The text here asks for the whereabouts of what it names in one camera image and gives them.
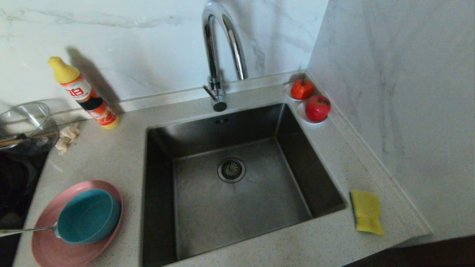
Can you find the stainless steel sink basin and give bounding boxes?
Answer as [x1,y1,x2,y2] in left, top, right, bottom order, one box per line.
[140,103,347,267]

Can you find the clear glass bowl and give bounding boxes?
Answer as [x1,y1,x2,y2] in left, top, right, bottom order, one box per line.
[0,102,60,156]

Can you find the black stove top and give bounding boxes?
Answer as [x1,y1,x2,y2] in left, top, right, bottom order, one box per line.
[0,150,49,267]

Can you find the red apple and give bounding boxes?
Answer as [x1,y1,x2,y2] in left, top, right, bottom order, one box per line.
[305,94,331,122]

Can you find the brown wooden stick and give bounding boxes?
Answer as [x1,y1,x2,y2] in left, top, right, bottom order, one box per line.
[0,132,56,147]

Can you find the crumpled beige tissue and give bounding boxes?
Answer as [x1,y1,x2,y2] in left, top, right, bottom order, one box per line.
[55,123,81,155]

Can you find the chrome gooseneck faucet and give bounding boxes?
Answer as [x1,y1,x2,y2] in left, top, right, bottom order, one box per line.
[202,0,248,112]

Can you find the yellow capped dish soap bottle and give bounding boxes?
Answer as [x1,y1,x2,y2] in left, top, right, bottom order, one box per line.
[47,56,120,130]

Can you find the round metal drain strainer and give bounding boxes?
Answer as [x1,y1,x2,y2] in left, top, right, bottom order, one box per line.
[217,157,246,184]

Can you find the pink plate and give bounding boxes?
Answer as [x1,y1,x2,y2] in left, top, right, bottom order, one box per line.
[31,180,123,267]

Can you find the yellow green sponge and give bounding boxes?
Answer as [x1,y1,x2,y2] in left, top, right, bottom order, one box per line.
[350,189,384,235]

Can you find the teal bowl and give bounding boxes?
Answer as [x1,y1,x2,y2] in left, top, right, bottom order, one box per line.
[56,188,121,244]

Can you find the metal spoon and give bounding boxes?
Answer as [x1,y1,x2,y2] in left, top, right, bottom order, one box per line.
[0,222,62,240]

